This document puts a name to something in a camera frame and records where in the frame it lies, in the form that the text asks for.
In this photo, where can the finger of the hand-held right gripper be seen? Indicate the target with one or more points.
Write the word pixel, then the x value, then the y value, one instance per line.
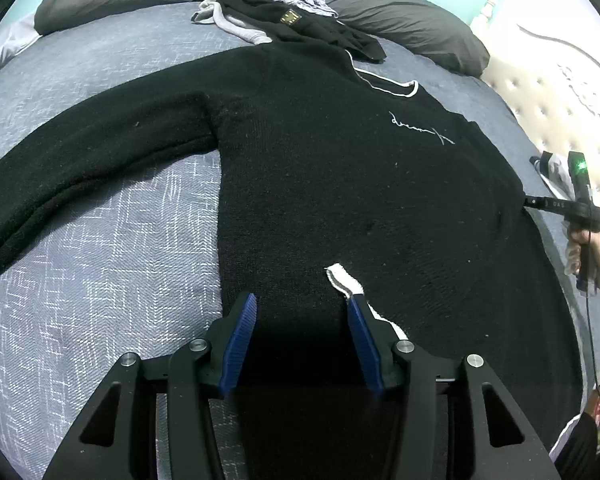
pixel 545 203

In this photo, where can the cream tufted headboard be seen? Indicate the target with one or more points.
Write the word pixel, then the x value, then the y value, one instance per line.
pixel 555 85

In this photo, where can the black knit sweater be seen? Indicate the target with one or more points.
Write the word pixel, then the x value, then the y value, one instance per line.
pixel 330 160

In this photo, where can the grey hoodie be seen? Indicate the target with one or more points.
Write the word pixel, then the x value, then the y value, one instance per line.
pixel 235 25

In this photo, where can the grey folded garment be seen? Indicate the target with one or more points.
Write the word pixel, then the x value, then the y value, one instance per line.
pixel 555 172

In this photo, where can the blue-grey patterned bed sheet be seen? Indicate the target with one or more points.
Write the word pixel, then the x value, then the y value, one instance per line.
pixel 105 260

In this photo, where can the black garment with gold label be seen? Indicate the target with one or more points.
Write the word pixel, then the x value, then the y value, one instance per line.
pixel 320 30

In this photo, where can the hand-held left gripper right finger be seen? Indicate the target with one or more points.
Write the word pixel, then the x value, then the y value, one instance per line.
pixel 367 352

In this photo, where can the light lavender sheet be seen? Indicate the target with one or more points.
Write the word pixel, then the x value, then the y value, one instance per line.
pixel 5 47

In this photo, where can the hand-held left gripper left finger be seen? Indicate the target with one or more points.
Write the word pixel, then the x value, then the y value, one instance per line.
pixel 239 342

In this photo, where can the person's black clothing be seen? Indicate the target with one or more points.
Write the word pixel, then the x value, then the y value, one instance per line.
pixel 577 445

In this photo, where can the person's right hand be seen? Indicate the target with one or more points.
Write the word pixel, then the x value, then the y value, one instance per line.
pixel 597 255

